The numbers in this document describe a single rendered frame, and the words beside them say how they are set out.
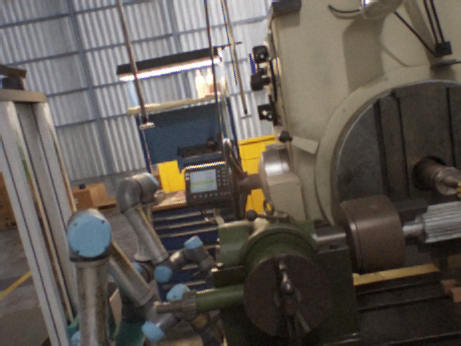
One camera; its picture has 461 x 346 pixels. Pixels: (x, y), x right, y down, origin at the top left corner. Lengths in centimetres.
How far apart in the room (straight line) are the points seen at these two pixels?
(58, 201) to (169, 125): 190
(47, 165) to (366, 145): 122
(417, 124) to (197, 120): 243
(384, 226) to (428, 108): 46
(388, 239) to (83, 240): 81
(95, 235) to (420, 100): 102
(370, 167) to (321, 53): 39
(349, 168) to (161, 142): 250
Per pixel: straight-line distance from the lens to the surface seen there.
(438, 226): 108
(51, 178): 176
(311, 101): 131
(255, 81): 156
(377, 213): 99
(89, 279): 126
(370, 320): 111
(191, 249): 182
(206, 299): 90
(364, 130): 125
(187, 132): 348
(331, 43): 134
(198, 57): 323
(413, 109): 128
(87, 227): 120
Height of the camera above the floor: 158
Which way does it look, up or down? 10 degrees down
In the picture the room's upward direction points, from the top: 11 degrees counter-clockwise
